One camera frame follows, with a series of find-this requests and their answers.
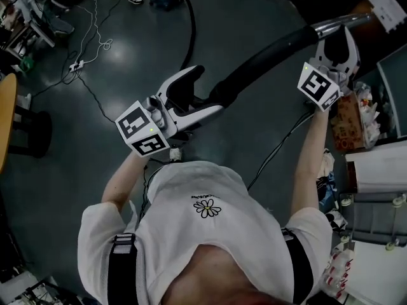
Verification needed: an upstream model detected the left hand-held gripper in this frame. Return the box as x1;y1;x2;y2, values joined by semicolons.
114;64;227;157

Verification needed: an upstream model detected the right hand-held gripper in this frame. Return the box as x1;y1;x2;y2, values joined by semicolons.
297;27;362;112

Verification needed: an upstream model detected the black vacuum hose wand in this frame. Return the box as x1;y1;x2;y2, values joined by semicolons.
176;0;321;108

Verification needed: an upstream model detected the person's left forearm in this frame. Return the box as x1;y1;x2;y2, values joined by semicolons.
100;152;151;214

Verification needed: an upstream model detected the person's right forearm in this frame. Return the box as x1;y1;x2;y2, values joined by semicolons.
290;108;331;218

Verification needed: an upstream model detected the white paper board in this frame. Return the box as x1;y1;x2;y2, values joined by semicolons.
358;0;407;34

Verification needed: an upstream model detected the clear plastic bag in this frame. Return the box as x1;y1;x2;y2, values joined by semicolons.
352;80;384;149

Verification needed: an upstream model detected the printed cardboard box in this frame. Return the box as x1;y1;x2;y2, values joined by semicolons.
329;92;371;153

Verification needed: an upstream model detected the white side table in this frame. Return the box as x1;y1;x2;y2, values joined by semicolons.
345;140;407;194

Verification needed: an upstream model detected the person's white t-shirt torso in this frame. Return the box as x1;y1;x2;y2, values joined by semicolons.
77;160;334;305

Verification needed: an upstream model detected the black round stool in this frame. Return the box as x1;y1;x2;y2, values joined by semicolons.
8;105;53;159

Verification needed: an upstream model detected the small green object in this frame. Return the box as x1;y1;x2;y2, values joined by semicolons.
18;55;35;73

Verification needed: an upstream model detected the gray cart with casters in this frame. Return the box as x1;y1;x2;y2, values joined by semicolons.
338;191;407;245

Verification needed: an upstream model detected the cluttered work desk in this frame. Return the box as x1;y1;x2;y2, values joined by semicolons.
0;0;76;60

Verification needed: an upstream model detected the round wooden table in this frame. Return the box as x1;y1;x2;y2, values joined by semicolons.
0;73;18;175

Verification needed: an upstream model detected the pack of water bottles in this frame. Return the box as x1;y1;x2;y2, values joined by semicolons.
323;248;354;298

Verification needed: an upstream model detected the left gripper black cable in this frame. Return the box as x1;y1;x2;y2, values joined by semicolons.
135;157;168;225

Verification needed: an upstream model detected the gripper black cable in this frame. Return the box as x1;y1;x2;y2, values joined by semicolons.
135;157;168;225
247;109;315;191

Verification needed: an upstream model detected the black floor cable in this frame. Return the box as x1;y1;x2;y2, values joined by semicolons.
31;0;128;123

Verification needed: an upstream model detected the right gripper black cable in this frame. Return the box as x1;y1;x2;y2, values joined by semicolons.
247;109;315;191

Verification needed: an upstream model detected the white floor cable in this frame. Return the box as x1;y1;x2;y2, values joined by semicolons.
77;0;114;65

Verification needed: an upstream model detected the black left shoulder strap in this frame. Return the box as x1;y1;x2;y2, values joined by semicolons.
107;233;140;305

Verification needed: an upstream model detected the black shoulder strap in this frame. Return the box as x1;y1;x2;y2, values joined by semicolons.
280;226;315;305
107;233;140;305

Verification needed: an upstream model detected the black right shoulder strap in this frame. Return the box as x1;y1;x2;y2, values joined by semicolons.
280;226;315;305

